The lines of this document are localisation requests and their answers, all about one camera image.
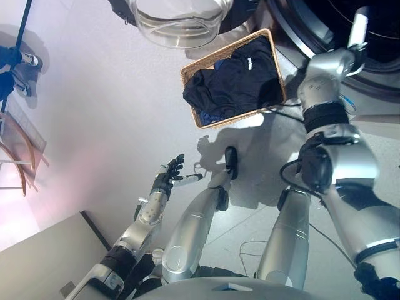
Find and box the round glass washer door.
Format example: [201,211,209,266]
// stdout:
[108,0,261,51]

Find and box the wooden chair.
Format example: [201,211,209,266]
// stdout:
[0,111,51,198]

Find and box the silver robot leg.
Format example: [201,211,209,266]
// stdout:
[161,169,233,282]
[256,186,312,291]

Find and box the woven wicker laundry basket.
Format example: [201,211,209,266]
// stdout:
[179,28,288,130]

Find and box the beige low cabinet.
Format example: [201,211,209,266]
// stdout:
[0,211,112,300]

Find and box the thin floor cable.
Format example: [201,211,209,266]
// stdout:
[238,223,359,279]

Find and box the black pole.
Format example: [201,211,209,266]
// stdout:
[0,0,34,114]

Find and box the black garment with white print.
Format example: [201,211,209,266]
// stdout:
[182,36,284,121]

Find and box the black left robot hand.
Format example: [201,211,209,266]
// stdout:
[151,154,204,194]

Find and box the grey front-load washing machine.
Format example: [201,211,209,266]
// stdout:
[249,0,400,118]

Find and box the silver right robot leg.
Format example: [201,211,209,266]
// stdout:
[256,186,312,291]

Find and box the dark blue garment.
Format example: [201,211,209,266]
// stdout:
[198,59,226,123]

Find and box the silver left robot leg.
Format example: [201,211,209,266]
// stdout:
[161,169,233,282]

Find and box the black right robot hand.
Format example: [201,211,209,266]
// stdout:
[345,6,371,76]

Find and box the black left robot foot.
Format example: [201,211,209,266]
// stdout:
[224,146,239,181]

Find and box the grey white sneaker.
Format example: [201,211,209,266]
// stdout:
[20,51,44,70]
[14,74,34,98]

